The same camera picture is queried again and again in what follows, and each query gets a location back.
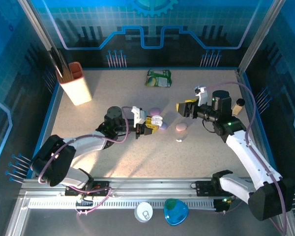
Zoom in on spice bottle with black cap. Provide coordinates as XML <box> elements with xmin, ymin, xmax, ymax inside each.
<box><xmin>232</xmin><ymin>98</ymin><xmax>246</xmax><ymax>116</ymax></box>

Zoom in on green snack bag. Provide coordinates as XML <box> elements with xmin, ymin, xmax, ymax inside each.
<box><xmin>144</xmin><ymin>68</ymin><xmax>173</xmax><ymax>88</ymax></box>

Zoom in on cream and orange utensil holder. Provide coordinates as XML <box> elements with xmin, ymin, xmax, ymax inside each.
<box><xmin>55</xmin><ymin>61</ymin><xmax>93</xmax><ymax>106</ymax></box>

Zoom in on wooden chopsticks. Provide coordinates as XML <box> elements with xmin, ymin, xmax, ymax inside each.
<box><xmin>62</xmin><ymin>65</ymin><xmax>74</xmax><ymax>81</ymax></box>

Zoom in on black kitchen knife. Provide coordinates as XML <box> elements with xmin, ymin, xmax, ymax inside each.
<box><xmin>48</xmin><ymin>48</ymin><xmax>64</xmax><ymax>78</ymax></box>
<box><xmin>55</xmin><ymin>48</ymin><xmax>70</xmax><ymax>72</ymax></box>

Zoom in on silver tin can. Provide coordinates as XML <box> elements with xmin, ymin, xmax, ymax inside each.
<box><xmin>134</xmin><ymin>201</ymin><xmax>154</xmax><ymax>223</ymax></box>

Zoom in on blue triangular plastic container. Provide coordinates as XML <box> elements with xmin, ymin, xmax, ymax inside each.
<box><xmin>163</xmin><ymin>198</ymin><xmax>189</xmax><ymax>226</ymax></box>

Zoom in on black connector board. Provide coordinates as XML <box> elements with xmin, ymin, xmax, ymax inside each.
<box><xmin>213</xmin><ymin>196</ymin><xmax>235</xmax><ymax>212</ymax></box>

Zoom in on aluminium mounting rail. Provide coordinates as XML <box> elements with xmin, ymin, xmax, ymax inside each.
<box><xmin>18</xmin><ymin>177</ymin><xmax>286</xmax><ymax>197</ymax></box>

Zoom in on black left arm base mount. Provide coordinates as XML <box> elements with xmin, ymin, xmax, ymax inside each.
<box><xmin>64</xmin><ymin>180</ymin><xmax>111</xmax><ymax>197</ymax></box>

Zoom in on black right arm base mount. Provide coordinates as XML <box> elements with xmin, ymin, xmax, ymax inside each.
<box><xmin>190</xmin><ymin>180</ymin><xmax>236</xmax><ymax>197</ymax></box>

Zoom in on slotted grey cable duct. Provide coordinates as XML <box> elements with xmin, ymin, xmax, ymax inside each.
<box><xmin>27</xmin><ymin>198</ymin><xmax>217</xmax><ymax>209</ymax></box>

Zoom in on aluminium frame post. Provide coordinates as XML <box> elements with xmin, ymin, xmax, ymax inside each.
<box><xmin>237</xmin><ymin>0</ymin><xmax>287</xmax><ymax>76</ymax></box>
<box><xmin>17</xmin><ymin>0</ymin><xmax>55</xmax><ymax>54</ymax></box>

